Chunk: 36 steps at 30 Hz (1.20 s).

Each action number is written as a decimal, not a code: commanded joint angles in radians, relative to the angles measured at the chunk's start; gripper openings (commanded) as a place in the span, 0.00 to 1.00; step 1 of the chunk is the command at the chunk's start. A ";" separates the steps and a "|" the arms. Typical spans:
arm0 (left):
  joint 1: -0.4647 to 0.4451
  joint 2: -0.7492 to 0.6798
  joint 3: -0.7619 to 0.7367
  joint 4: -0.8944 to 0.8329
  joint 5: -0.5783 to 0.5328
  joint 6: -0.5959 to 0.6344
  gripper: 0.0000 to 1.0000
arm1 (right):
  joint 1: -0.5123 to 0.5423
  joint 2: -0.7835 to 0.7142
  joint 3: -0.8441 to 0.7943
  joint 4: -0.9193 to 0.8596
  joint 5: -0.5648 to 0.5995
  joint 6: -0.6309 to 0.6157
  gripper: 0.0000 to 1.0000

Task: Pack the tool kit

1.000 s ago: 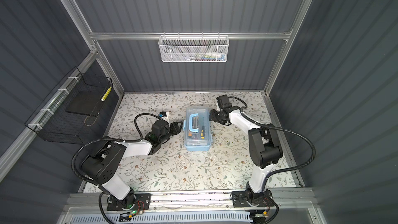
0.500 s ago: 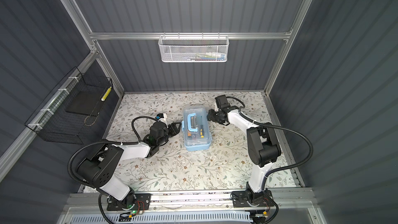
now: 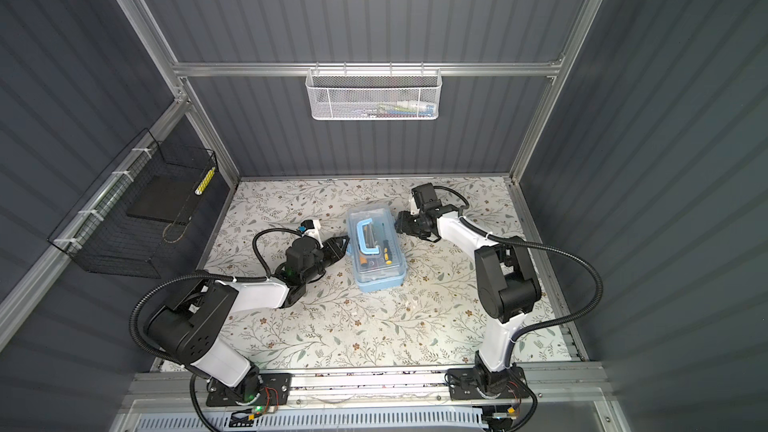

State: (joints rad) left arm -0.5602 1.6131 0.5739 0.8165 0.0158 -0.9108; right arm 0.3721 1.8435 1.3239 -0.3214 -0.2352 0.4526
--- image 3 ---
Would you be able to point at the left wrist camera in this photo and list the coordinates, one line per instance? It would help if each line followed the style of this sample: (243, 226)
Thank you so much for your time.
(311, 228)

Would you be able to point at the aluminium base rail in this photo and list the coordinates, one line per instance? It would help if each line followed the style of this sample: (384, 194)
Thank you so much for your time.
(548, 396)

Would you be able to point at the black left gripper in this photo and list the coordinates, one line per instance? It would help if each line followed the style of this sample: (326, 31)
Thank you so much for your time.
(333, 250)

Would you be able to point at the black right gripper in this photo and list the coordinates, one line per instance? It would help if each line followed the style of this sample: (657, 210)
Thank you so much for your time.
(403, 222)

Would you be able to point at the yellow marker in basket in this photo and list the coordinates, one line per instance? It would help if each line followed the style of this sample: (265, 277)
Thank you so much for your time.
(205, 181)

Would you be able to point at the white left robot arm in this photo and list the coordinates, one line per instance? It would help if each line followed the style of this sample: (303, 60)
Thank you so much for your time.
(186, 328)

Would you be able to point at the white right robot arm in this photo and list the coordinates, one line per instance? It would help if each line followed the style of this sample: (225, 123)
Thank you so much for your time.
(506, 281)

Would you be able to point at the black wire basket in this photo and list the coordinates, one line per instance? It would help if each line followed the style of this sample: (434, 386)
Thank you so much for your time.
(135, 223)

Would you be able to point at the yellow black screwdriver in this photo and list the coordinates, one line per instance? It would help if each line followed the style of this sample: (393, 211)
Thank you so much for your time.
(387, 257)

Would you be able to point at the white wire mesh basket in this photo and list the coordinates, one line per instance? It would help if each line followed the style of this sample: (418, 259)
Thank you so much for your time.
(387, 96)

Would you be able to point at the blue plastic tool box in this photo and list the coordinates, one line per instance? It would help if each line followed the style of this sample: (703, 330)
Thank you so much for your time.
(368, 226)

